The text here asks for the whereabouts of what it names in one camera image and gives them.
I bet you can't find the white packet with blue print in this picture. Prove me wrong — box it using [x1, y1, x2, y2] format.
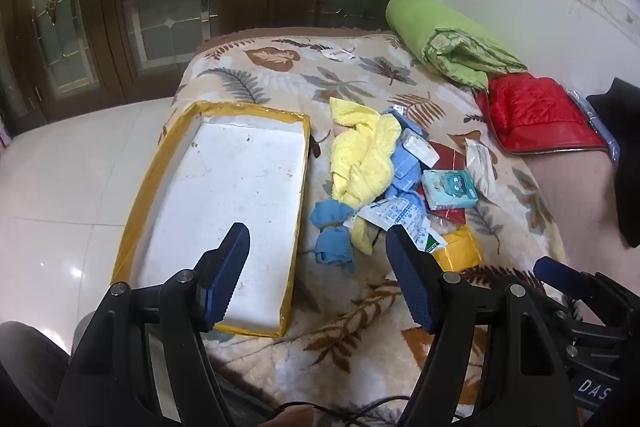
[345, 198, 432, 235]

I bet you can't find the person's left hand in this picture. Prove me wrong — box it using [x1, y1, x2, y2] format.
[269, 407, 316, 427]

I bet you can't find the pink bed sheet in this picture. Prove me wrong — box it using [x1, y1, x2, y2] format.
[529, 147, 623, 324]

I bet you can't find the clear white plastic packet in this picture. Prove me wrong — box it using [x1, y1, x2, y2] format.
[464, 138, 497, 198]

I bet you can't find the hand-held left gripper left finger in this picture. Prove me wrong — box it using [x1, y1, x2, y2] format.
[52, 222, 251, 427]

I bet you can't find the white packet with green corner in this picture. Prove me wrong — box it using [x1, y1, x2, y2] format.
[409, 226, 449, 256]

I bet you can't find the leaf print blanket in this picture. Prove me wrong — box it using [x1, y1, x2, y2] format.
[170, 32, 571, 427]

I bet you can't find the white packet with red print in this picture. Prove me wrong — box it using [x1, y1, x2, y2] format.
[401, 128, 442, 168]

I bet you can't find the green folded quilt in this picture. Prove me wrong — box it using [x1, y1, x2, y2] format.
[385, 0, 528, 90]

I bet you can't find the teal tissue packet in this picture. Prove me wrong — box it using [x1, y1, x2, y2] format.
[421, 169, 479, 211]

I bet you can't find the yellow packet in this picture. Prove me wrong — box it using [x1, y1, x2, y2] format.
[432, 226, 484, 274]

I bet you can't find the dark cloth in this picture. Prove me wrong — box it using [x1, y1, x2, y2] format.
[585, 77, 640, 250]

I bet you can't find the white tray with yellow rim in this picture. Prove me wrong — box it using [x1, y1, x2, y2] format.
[110, 101, 312, 338]

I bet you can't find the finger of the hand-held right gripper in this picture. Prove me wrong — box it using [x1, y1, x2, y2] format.
[533, 256, 640, 334]

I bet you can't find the black cable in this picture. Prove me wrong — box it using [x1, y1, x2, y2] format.
[250, 394, 416, 427]

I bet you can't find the yellow terry towel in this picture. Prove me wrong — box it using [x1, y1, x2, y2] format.
[329, 97, 401, 255]

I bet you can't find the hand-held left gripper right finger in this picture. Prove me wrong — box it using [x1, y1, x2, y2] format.
[385, 223, 581, 427]

